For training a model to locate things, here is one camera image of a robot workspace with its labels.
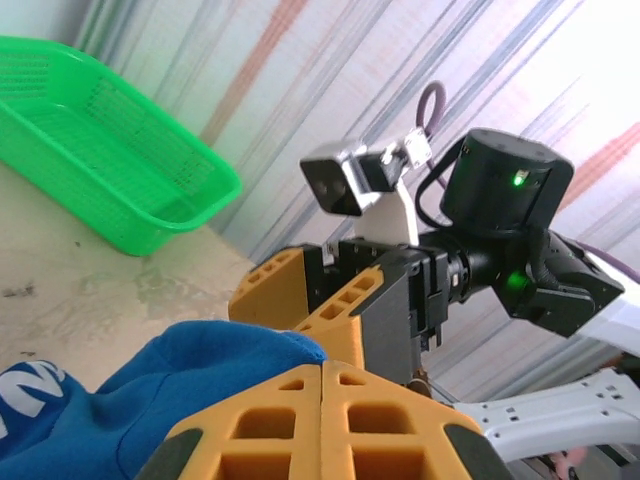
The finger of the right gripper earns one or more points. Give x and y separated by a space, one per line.
385 325
275 295

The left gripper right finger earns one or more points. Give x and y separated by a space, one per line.
390 440

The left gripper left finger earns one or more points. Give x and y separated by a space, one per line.
265 440

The blue printed t-shirt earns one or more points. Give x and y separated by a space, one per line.
175 390

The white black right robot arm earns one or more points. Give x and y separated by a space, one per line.
575 405

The green plastic basket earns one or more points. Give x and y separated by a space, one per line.
100 150

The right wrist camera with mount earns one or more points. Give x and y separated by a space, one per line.
340 180

